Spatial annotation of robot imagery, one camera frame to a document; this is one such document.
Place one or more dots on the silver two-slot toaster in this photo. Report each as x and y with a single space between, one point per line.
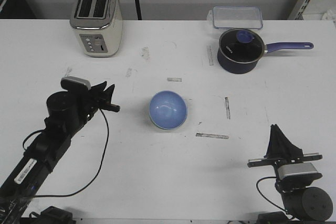
98 26

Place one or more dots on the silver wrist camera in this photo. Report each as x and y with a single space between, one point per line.
296 169
71 82

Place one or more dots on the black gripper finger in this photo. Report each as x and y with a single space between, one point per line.
272 145
283 147
107 95
98 90

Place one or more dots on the green bowl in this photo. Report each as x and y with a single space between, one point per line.
168 123

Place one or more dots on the dark blue saucepan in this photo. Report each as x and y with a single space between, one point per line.
242 68

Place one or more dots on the glass pot lid blue knob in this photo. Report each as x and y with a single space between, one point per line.
241 45

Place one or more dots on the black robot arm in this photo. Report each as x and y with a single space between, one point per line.
307 205
69 110

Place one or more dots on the clear plastic food container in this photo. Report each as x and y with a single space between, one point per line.
227 17

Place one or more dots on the blue bowl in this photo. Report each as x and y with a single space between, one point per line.
167 104

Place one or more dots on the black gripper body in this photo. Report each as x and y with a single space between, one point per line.
88 106
289 184

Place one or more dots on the white crumpled cloth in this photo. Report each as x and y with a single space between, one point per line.
329 15

